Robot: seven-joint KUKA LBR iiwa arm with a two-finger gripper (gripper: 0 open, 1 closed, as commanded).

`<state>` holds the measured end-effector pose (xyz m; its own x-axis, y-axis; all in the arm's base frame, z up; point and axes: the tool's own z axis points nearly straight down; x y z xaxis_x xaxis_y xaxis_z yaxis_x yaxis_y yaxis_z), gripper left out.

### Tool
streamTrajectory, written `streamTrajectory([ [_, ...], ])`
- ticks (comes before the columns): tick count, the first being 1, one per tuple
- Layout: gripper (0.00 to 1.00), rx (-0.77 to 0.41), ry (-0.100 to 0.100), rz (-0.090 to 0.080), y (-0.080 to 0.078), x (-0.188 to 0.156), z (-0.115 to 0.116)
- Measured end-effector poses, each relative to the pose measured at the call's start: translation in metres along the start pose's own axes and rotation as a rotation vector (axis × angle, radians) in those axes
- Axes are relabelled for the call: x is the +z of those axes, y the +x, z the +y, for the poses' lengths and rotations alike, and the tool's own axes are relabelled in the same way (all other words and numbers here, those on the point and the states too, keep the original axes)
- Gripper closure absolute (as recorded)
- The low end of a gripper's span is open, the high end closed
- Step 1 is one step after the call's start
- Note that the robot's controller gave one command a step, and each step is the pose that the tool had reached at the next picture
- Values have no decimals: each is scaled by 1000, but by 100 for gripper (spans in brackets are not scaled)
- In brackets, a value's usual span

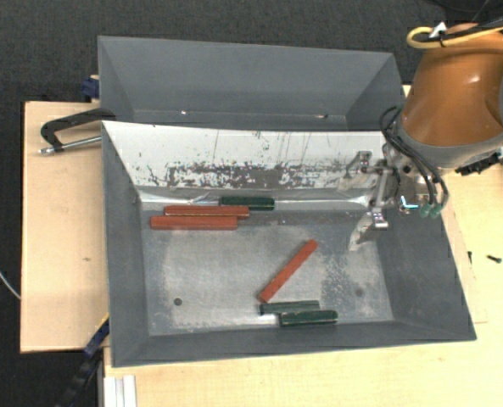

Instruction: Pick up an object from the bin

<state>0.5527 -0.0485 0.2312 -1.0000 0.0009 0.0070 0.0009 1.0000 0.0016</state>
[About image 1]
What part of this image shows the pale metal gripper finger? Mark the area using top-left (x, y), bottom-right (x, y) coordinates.
top-left (348, 210), bottom-right (390, 252)
top-left (337, 150), bottom-right (372, 192)

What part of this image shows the red-brown flat block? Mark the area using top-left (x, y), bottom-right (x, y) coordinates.
top-left (256, 238), bottom-right (320, 304)
top-left (149, 215), bottom-right (240, 231)
top-left (163, 204), bottom-right (251, 220)

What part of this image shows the dark green flat block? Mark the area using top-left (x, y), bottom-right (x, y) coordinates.
top-left (218, 196), bottom-right (277, 212)
top-left (258, 299), bottom-right (321, 316)
top-left (277, 309), bottom-right (339, 328)

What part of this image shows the grey metal bin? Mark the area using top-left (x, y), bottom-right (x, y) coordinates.
top-left (96, 35), bottom-right (478, 368)

